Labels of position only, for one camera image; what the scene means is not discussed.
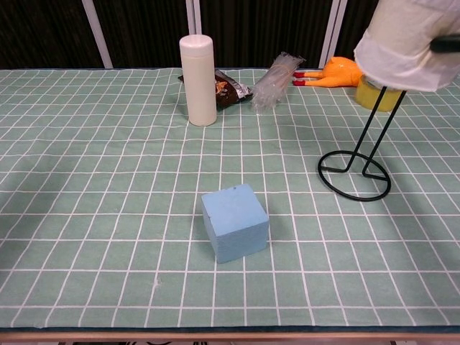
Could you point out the clear plastic straw pack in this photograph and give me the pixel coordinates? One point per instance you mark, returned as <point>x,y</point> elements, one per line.
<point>275,82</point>

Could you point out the light blue foam cube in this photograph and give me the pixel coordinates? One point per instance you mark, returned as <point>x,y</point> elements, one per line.
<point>237,223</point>

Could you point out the white toilet paper roll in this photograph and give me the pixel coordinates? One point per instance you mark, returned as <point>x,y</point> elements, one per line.
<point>399,43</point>

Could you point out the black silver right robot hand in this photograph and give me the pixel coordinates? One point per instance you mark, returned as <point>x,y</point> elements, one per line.
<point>447,44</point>

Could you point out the yellow tape roll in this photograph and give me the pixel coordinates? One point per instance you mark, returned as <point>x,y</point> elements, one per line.
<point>368,97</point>

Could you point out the green grid tablecloth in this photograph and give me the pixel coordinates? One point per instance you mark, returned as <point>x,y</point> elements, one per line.
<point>108,215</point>

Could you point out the white cylindrical bottle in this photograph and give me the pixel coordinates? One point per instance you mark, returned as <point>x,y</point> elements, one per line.
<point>198,79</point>

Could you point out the brown snack bag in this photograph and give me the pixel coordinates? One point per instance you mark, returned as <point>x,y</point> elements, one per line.
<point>230,91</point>

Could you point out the yellow rubber chicken toy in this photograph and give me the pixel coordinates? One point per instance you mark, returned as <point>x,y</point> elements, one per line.
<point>338,73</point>

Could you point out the black screen panel white frame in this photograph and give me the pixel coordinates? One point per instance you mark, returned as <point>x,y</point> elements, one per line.
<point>43,32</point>
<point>258,28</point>
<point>143,32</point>
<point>359,21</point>

